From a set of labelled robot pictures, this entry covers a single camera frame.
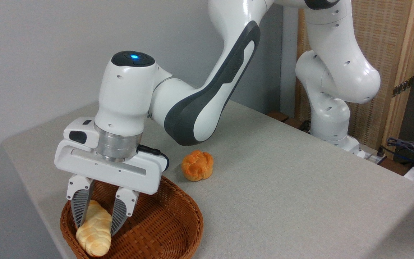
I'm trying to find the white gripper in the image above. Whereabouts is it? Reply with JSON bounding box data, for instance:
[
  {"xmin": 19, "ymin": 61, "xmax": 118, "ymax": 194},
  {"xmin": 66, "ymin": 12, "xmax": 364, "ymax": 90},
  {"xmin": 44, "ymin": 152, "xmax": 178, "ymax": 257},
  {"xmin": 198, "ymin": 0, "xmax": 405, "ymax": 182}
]
[{"xmin": 54, "ymin": 138, "xmax": 168, "ymax": 236}]

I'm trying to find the pale braided bread loaf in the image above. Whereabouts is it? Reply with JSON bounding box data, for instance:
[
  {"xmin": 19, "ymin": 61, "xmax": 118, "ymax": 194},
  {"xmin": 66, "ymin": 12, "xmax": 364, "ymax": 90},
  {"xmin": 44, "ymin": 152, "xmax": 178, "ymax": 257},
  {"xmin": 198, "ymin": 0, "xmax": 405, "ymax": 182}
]
[{"xmin": 75, "ymin": 200, "xmax": 114, "ymax": 258}]

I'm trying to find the orange round bread roll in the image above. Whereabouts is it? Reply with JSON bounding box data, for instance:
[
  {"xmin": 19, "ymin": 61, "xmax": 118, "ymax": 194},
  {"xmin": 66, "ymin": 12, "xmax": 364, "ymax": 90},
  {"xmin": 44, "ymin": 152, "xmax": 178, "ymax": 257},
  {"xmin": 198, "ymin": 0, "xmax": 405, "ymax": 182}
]
[{"xmin": 181, "ymin": 150, "xmax": 214, "ymax": 182}]

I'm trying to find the brown wicker basket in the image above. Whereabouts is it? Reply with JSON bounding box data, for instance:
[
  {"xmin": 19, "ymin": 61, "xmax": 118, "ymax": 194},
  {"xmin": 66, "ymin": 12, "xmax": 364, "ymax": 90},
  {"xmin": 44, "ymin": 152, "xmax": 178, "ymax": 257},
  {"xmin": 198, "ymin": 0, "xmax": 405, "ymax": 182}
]
[{"xmin": 60, "ymin": 176, "xmax": 204, "ymax": 259}]

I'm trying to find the brass screen hinge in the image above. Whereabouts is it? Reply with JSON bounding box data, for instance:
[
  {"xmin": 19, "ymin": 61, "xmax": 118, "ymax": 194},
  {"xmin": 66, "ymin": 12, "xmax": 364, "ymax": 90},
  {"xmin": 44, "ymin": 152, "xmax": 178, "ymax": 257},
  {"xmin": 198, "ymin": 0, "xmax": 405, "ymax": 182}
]
[{"xmin": 392, "ymin": 76, "xmax": 414, "ymax": 98}]

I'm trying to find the bamboo folding screen panel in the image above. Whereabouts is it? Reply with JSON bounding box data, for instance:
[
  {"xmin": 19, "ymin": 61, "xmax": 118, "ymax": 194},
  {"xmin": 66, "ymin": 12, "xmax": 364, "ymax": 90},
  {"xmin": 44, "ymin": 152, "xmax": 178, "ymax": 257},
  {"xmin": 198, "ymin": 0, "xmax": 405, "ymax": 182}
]
[{"xmin": 295, "ymin": 0, "xmax": 414, "ymax": 159}]

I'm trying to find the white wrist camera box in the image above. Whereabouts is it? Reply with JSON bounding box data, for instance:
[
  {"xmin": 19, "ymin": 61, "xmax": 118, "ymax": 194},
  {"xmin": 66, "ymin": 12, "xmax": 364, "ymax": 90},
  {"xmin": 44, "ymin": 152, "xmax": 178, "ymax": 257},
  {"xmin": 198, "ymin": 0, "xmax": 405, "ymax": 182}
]
[{"xmin": 63, "ymin": 117, "xmax": 100, "ymax": 149}]

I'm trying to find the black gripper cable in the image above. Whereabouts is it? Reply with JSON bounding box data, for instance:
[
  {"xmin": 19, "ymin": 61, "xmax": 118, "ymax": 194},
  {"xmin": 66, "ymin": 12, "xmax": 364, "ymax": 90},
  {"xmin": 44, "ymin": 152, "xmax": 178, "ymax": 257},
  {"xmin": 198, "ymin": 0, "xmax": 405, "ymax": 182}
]
[{"xmin": 137, "ymin": 144, "xmax": 170, "ymax": 172}]

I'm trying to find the bundle of dark cables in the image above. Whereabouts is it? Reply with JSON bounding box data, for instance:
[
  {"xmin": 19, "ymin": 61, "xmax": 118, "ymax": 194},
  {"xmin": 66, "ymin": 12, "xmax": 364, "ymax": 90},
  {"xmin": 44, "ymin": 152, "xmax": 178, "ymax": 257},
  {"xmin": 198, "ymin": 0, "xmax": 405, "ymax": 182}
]
[{"xmin": 386, "ymin": 137, "xmax": 414, "ymax": 167}]

